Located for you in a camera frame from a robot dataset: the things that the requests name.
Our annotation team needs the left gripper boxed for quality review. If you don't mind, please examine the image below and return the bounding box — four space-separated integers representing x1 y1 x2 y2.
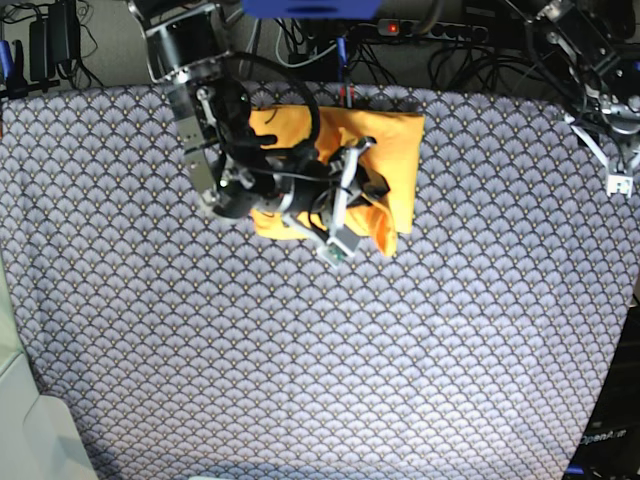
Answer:
574 86 639 160

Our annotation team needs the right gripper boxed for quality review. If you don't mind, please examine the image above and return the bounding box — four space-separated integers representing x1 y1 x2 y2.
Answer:
209 136 391 221

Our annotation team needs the yellow T-shirt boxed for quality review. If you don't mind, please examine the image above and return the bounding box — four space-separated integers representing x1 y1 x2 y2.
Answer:
250 105 425 257

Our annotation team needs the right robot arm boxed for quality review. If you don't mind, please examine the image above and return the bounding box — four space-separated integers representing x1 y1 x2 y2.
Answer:
127 1 391 228

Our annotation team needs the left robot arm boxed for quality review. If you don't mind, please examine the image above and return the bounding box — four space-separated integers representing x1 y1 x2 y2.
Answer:
505 1 639 171

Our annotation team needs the red table clamp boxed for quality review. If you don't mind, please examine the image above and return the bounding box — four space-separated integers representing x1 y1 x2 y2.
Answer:
340 84 355 109

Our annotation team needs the black power strip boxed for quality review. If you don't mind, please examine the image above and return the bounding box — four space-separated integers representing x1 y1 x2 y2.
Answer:
376 18 489 44

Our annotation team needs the blue fan-pattern tablecloth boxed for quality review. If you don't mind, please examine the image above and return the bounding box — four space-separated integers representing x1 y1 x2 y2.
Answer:
1 86 639 479

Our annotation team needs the black OpenArm box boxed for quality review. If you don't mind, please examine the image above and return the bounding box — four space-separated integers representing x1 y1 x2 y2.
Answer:
563 304 639 479

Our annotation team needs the white plastic bin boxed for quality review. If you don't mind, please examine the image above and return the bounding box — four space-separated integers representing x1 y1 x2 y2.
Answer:
1 278 97 479

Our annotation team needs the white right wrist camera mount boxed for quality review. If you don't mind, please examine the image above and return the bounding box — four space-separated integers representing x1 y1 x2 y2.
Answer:
281 140 370 267

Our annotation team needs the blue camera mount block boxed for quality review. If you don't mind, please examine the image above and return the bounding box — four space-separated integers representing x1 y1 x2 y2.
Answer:
242 0 381 20

